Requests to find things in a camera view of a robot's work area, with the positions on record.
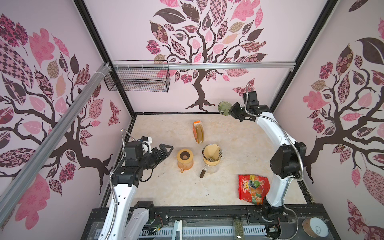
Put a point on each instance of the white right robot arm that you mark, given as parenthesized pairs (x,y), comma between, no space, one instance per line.
(287,162)

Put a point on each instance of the red candy bag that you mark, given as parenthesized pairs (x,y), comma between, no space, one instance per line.
(253,188)

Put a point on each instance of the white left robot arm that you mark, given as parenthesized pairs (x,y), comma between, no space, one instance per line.
(124,182)

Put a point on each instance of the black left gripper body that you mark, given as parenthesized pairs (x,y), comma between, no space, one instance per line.
(149,161)

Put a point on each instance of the wooden ring dripper stand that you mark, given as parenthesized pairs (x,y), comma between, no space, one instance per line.
(185,156)

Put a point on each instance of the clear glass dripper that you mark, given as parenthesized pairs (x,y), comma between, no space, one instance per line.
(212,154)

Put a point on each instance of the orange glass pitcher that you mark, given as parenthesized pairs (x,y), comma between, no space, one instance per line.
(185,164)

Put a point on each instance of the round white brown device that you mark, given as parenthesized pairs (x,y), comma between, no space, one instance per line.
(315,228)

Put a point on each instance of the white slotted cable duct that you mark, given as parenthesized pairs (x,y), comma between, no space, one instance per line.
(194,232)

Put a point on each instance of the small jar of granules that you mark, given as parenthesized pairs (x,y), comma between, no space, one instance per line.
(238,229)

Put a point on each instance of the wooden ring dripper holder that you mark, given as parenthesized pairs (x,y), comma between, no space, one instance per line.
(211,164)

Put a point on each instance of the green glass dripper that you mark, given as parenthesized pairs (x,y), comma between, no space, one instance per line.
(224,108)

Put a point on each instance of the orange coffee filter box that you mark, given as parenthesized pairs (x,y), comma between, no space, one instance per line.
(198,132)

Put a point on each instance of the black wire basket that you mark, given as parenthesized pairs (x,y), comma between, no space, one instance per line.
(139,76)

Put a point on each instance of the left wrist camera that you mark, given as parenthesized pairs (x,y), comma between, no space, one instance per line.
(146,144)

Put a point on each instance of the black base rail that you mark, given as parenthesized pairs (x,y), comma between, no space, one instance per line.
(285,226)

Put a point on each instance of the brown paper coffee filter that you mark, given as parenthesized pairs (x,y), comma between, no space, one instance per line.
(212,152)

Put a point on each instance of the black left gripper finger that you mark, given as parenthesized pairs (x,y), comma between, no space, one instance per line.
(165,148)
(161,156)

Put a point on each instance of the clear glass server jug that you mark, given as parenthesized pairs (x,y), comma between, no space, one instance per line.
(208,170)

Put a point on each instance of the aluminium rail back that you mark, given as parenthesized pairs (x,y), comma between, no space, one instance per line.
(198,66)

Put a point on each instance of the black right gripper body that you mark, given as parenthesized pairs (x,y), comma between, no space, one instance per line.
(238,112)

